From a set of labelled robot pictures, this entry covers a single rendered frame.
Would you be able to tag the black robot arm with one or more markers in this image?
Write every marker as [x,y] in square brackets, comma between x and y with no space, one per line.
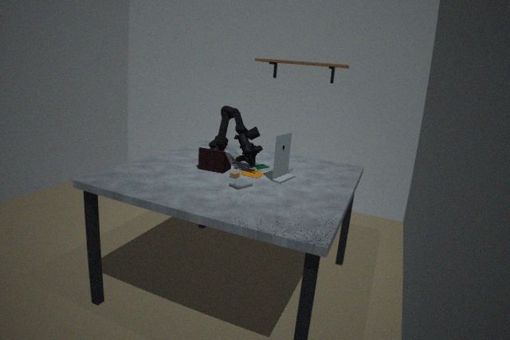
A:
[220,142]

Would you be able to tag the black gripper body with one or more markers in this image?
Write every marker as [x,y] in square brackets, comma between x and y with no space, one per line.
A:
[247,150]

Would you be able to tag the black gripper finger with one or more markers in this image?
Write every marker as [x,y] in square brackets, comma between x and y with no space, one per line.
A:
[248,161]
[252,159]

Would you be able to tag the green flat rectangle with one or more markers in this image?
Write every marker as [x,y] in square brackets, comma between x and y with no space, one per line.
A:
[261,166]

